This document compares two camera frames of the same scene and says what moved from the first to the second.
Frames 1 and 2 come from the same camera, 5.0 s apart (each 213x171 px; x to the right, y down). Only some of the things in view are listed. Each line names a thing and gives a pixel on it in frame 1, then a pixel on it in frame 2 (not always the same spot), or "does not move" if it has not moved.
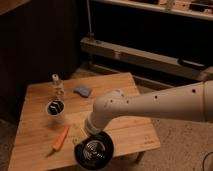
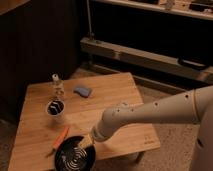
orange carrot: [57, 145] does not move
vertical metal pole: [90, 33] does not move
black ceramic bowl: [95, 151] -> [69, 156]
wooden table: [54, 114] does not move
